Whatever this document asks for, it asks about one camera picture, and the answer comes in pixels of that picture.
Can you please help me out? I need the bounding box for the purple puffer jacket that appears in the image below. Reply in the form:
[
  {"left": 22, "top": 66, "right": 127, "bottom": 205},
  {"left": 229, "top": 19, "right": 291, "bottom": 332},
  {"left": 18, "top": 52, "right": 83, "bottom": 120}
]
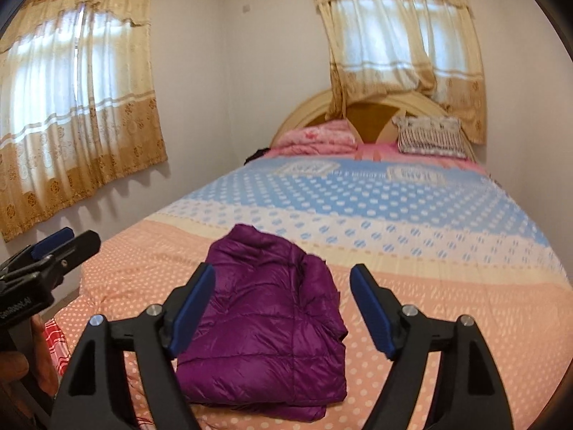
[{"left": 176, "top": 224, "right": 348, "bottom": 422}]

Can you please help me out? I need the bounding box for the beige curtain on side window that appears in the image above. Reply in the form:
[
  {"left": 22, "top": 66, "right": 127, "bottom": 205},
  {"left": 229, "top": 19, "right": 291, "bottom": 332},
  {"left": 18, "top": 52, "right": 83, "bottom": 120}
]
[{"left": 1, "top": 0, "right": 167, "bottom": 241}]

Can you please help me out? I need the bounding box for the pink bed sheet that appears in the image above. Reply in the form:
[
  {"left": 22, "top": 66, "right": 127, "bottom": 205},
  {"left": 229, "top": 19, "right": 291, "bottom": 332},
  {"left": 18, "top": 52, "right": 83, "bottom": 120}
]
[{"left": 264, "top": 144, "right": 487, "bottom": 176}]

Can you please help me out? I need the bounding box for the red plaid blanket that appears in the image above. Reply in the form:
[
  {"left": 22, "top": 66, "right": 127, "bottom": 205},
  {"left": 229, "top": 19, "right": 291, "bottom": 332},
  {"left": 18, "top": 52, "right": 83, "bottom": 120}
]
[{"left": 44, "top": 319, "right": 71, "bottom": 378}]

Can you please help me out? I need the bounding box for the beige curtain behind headboard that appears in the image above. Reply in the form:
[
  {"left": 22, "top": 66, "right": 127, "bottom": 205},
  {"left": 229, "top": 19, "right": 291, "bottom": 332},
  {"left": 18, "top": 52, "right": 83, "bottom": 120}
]
[{"left": 314, "top": 0, "right": 487, "bottom": 145}]

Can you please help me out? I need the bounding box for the polka dot bed cover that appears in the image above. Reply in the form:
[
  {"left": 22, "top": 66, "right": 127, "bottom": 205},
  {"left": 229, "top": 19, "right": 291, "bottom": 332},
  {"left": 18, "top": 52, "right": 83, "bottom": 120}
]
[{"left": 54, "top": 156, "right": 572, "bottom": 429}]

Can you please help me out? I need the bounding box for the person's left hand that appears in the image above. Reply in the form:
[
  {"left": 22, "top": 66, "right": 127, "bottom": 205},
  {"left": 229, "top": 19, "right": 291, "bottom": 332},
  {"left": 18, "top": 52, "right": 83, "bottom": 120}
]
[{"left": 1, "top": 315, "right": 59, "bottom": 429}]

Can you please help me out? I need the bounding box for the round wooden headboard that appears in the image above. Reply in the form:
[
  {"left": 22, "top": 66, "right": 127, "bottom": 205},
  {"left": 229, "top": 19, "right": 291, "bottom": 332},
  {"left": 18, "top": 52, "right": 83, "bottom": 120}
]
[{"left": 270, "top": 87, "right": 478, "bottom": 162}]

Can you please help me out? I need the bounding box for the striped grey pillow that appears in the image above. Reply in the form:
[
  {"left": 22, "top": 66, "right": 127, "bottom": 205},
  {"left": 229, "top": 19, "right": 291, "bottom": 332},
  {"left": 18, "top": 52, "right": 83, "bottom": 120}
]
[{"left": 393, "top": 116, "right": 468, "bottom": 159}]

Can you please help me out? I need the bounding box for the folded pink quilt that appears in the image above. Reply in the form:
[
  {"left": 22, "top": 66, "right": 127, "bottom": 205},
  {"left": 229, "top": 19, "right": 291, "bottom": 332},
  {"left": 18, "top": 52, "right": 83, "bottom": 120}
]
[{"left": 269, "top": 119, "right": 358, "bottom": 156}]

